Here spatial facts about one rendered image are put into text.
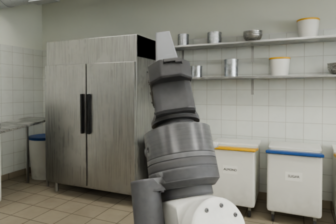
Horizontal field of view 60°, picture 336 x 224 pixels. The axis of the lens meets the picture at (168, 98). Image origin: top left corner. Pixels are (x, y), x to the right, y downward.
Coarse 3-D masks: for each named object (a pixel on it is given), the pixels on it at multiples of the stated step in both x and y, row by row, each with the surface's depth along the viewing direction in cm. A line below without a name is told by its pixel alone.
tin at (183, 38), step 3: (180, 33) 386; (183, 33) 385; (180, 36) 386; (183, 36) 385; (186, 36) 386; (180, 39) 386; (183, 39) 385; (186, 39) 386; (180, 42) 386; (183, 42) 385; (186, 42) 386
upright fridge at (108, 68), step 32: (64, 64) 378; (96, 64) 357; (128, 64) 339; (64, 96) 379; (96, 96) 358; (128, 96) 340; (64, 128) 380; (96, 128) 360; (128, 128) 341; (64, 160) 381; (96, 160) 361; (128, 160) 342; (128, 192) 343
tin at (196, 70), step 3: (192, 66) 381; (195, 66) 378; (198, 66) 378; (201, 66) 381; (192, 69) 381; (195, 69) 379; (198, 69) 379; (201, 69) 382; (192, 72) 381; (195, 72) 379; (198, 72) 379; (201, 72) 382; (192, 75) 381; (195, 75) 379; (198, 75) 379; (201, 75) 382
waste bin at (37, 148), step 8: (32, 136) 462; (40, 136) 462; (32, 144) 450; (40, 144) 448; (32, 152) 452; (40, 152) 449; (32, 160) 453; (40, 160) 450; (32, 168) 455; (40, 168) 451; (32, 176) 457; (40, 176) 452
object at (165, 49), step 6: (156, 36) 41; (162, 36) 41; (168, 36) 41; (156, 42) 40; (162, 42) 40; (168, 42) 40; (156, 48) 40; (162, 48) 40; (168, 48) 40; (174, 48) 40; (156, 54) 40; (162, 54) 40; (168, 54) 40; (174, 54) 40; (156, 60) 39; (162, 60) 39
